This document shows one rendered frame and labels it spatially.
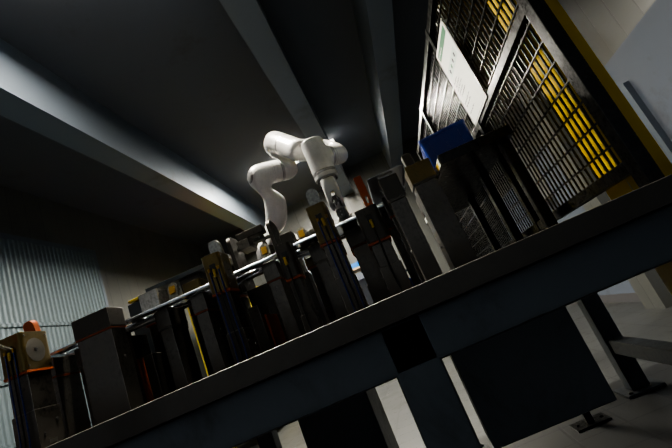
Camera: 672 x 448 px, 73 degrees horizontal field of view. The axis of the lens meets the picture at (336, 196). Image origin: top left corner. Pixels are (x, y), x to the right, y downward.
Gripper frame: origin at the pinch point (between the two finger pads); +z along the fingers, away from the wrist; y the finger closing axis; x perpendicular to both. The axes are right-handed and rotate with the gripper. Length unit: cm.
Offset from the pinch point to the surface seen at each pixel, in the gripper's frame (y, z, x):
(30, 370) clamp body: 22, 9, -102
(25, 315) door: -208, -87, -292
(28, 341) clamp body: 21, 0, -102
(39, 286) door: -230, -115, -291
